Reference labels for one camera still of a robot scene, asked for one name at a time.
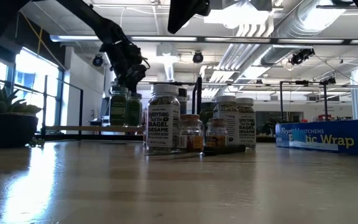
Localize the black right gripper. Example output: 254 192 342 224
167 0 212 34

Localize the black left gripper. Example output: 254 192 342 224
99 39 151 94

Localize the green lid herb jar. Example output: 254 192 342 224
126 92 144 127
109 85 129 127

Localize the white lid seasoning jar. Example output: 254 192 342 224
213 95 241 147
235 97 257 149
146 83 181 156

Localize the long ceiling light bar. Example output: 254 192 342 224
48 34 358 45

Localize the small brown lid glass jar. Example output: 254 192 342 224
205 118 228 149
177 114 204 153

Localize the small green succulent sprig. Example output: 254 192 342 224
26 136 45 148

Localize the succulent plant in black pot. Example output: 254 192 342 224
0 79 42 149

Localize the blue plastic wrap box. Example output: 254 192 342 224
275 118 358 157

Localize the wooden shelf with black frame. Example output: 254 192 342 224
35 73 203 141

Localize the yellow hanging cord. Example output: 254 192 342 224
19 11 70 73

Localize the silver ventilation duct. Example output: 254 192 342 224
225 0 358 75

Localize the black metal stand frame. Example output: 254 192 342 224
278 76 337 123

